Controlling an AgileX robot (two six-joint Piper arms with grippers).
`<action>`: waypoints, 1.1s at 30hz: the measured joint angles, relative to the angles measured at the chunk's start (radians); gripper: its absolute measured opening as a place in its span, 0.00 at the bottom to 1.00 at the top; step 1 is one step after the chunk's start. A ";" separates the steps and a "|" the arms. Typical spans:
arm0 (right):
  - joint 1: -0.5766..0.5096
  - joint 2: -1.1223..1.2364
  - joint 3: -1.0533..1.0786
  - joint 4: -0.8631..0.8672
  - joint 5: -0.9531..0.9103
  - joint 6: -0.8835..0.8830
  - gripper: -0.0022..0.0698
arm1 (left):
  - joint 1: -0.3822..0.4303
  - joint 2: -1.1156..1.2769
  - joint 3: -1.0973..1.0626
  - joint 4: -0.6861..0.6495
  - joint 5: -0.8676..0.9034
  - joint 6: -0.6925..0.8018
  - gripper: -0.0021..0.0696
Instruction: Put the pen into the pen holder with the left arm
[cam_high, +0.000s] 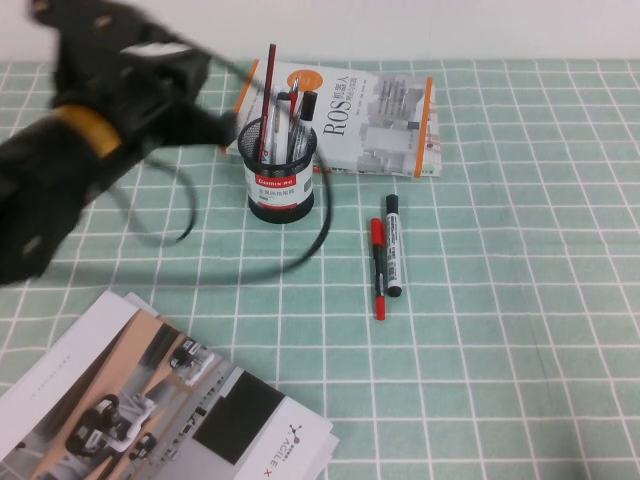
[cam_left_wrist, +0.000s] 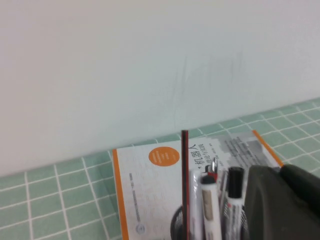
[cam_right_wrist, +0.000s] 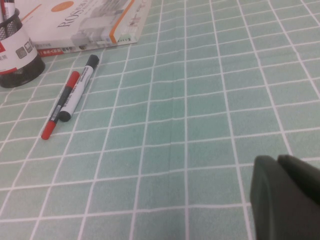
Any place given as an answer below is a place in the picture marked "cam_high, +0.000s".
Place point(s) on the red capped marker pen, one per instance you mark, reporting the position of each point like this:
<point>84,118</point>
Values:
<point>378,270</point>

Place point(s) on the grey slim pen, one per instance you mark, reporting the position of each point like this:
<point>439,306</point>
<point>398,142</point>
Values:
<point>276,107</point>

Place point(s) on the black mesh pen holder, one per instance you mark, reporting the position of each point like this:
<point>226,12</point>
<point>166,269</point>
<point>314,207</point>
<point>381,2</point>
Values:
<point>280,210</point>

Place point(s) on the printed marker black cap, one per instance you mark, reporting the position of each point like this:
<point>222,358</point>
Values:
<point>308,107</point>

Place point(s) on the red slim pen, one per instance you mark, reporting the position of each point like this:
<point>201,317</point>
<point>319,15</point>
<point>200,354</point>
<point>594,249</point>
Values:
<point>296,107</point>

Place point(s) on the white paper brochure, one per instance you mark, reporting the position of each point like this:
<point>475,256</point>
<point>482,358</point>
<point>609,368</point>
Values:
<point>334,442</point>

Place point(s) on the white marker black caps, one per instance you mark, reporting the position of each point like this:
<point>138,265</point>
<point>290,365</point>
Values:
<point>393,245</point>

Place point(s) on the red black striped pencil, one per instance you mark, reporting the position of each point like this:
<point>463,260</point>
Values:
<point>270,75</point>

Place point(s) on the AgileX photo brochure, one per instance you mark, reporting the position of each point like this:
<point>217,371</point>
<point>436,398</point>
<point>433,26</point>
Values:
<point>125,400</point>

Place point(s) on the green checked tablecloth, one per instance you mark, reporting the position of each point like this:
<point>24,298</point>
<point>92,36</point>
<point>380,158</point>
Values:
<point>500,300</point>

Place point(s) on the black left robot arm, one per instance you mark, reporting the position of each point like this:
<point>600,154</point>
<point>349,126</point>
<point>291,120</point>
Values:
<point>30,200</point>

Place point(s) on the silver tip ballpoint pen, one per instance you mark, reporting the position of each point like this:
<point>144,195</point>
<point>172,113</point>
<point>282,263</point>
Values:
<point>294,86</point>

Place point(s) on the white orange ROS book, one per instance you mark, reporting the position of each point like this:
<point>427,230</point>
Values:
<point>350,125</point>

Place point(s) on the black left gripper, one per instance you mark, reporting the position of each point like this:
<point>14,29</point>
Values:
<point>140,95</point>

